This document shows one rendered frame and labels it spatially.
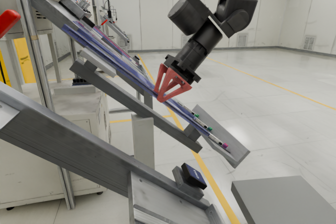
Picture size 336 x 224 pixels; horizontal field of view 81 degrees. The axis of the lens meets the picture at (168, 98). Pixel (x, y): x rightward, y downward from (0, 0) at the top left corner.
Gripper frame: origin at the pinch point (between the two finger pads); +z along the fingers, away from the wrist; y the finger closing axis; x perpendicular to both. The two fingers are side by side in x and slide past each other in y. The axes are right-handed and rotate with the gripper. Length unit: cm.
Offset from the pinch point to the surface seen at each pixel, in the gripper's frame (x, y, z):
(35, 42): -36, -60, 20
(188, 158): 94, -86, 37
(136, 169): -1.4, 15.6, 10.5
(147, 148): 12.1, -8.9, 16.1
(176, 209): 7.3, 19.6, 11.5
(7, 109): -21.2, 15.8, 11.0
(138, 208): -1.6, 22.7, 11.5
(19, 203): 3, -67, 108
